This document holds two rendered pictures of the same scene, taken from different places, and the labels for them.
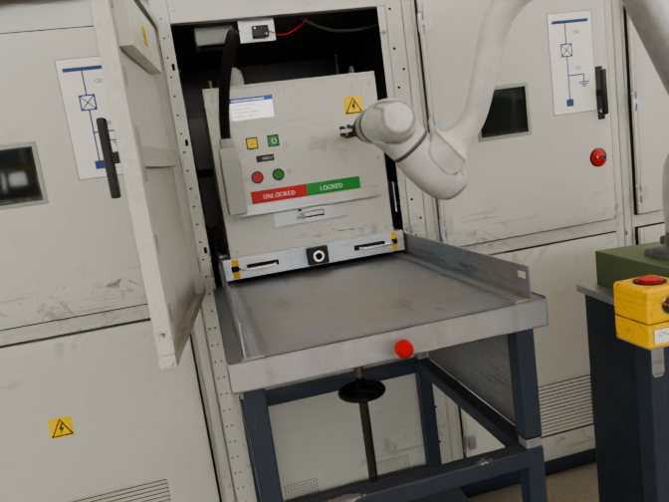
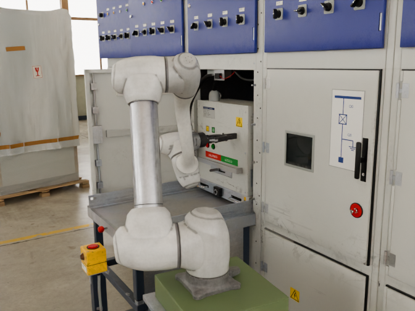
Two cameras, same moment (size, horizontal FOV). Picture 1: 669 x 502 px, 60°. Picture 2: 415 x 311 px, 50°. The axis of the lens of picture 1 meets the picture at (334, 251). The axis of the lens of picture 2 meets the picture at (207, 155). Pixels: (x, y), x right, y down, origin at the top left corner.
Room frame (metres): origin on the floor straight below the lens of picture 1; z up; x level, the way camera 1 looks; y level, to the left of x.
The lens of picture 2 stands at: (0.79, -2.23, 1.61)
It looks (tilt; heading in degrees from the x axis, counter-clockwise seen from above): 12 degrees down; 70
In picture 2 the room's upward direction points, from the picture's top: 1 degrees counter-clockwise
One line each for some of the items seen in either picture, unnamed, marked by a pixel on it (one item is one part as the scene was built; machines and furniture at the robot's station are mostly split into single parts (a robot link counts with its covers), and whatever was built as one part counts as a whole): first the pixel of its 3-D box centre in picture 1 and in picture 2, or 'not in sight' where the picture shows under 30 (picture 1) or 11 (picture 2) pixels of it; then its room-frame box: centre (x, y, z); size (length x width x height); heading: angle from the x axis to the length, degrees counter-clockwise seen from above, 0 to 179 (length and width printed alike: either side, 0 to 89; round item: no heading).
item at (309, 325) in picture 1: (349, 303); (168, 215); (1.36, -0.02, 0.82); 0.68 x 0.62 x 0.06; 12
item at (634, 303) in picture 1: (651, 310); (93, 258); (0.92, -0.50, 0.85); 0.08 x 0.08 x 0.10; 12
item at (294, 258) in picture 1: (315, 253); (223, 190); (1.70, 0.06, 0.89); 0.54 x 0.05 x 0.06; 103
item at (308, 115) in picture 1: (304, 167); (220, 147); (1.68, 0.05, 1.15); 0.48 x 0.01 x 0.48; 103
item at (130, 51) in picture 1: (151, 162); (142, 132); (1.31, 0.37, 1.21); 0.63 x 0.07 x 0.74; 6
